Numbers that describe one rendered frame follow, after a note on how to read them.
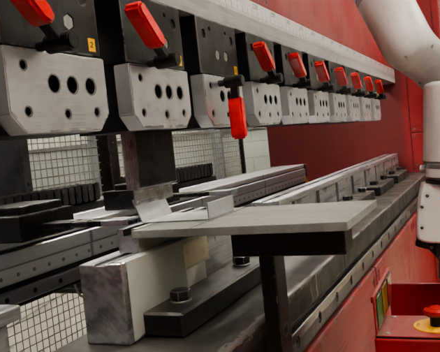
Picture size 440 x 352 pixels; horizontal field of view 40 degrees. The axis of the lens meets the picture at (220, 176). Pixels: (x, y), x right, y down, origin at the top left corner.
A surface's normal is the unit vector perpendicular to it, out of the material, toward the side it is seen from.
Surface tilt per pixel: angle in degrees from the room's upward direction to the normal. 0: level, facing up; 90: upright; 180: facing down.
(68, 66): 90
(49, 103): 90
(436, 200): 87
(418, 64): 150
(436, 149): 88
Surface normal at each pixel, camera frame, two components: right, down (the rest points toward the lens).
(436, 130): -0.81, 0.07
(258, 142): -0.17, 0.07
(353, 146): -0.41, 0.09
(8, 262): 0.91, -0.07
